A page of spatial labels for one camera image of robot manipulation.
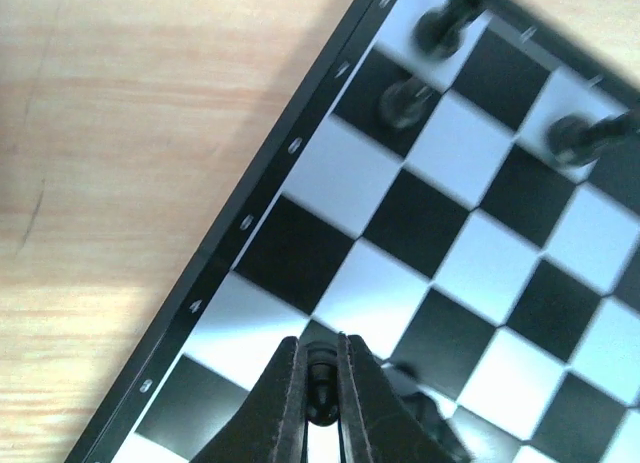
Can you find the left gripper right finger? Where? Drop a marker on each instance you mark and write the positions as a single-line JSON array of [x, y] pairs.
[[374, 423]]

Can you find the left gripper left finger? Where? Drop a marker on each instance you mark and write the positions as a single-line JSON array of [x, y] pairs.
[[270, 426]]

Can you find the black pawn piece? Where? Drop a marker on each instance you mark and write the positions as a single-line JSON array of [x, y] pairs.
[[404, 102]]

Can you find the black bishop piece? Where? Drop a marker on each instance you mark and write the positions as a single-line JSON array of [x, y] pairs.
[[576, 142]]

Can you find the black rook piece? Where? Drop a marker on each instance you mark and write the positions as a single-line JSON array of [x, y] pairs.
[[439, 32]]

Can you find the black and silver chessboard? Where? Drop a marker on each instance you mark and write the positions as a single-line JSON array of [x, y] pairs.
[[504, 288]]

